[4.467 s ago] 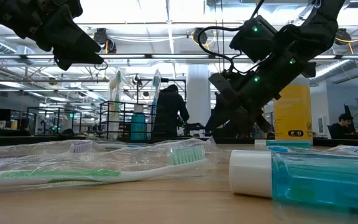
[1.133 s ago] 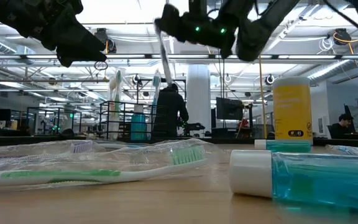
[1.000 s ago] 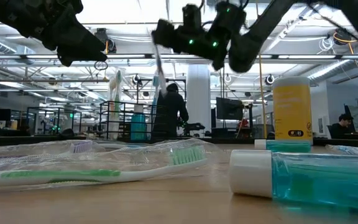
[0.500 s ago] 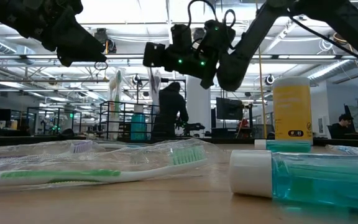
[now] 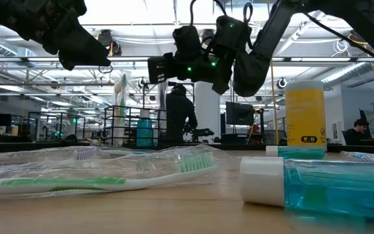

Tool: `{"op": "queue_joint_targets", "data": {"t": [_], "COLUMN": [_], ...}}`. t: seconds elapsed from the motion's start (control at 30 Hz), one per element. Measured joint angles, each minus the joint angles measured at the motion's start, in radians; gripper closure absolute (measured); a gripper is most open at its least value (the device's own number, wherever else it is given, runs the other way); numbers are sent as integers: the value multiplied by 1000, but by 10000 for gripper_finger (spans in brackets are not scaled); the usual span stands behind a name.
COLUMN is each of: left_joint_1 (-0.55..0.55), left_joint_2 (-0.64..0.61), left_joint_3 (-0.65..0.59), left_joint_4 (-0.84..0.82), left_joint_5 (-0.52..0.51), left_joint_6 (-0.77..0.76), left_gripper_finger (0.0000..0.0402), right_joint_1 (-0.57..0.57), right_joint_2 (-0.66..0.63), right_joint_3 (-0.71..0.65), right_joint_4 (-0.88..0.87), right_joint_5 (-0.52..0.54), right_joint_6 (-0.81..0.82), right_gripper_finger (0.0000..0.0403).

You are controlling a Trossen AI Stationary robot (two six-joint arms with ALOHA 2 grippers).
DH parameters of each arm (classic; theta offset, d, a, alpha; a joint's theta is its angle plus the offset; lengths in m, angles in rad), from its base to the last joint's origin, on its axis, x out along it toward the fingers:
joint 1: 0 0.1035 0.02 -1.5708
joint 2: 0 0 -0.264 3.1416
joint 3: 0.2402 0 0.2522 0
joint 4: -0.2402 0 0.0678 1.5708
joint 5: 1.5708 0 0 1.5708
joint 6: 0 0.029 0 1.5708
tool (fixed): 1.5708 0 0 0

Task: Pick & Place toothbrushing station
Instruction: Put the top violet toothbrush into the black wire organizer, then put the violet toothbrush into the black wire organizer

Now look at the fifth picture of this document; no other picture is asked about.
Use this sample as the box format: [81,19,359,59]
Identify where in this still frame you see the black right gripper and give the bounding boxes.
[147,51,236,95]

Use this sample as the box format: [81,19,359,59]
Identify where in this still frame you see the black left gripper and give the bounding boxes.
[0,0,112,71]

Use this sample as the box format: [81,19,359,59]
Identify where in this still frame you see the green toothbrush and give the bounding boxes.
[117,73,131,146]
[0,149,227,201]

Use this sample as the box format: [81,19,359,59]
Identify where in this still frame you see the blue mouthwash bottle white cap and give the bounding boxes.
[266,145,327,161]
[240,155,374,222]
[136,109,154,147]

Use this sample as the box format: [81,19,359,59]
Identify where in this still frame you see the pink toothbrush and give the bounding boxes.
[112,81,123,146]

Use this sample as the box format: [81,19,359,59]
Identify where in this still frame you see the purple toothbrush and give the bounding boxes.
[0,145,103,178]

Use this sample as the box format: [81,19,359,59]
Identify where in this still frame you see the person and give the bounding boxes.
[345,117,374,146]
[166,83,198,144]

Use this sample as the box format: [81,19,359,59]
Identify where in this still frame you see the white building pillar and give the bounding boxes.
[195,81,221,144]

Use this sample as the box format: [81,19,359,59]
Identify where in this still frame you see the black tabletop equipment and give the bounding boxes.
[190,126,216,144]

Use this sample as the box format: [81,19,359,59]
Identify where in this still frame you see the yellow wipes canister white lid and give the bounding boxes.
[284,79,327,152]

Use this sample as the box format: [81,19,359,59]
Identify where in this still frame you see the long ceiling light bar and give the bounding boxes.
[0,55,374,63]

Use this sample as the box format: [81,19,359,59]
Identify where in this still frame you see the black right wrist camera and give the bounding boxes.
[173,25,203,61]

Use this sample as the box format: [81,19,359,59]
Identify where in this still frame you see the black wire basket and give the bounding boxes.
[103,104,169,146]

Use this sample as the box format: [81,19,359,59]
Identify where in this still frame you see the black robot cell frame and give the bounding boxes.
[27,110,86,141]

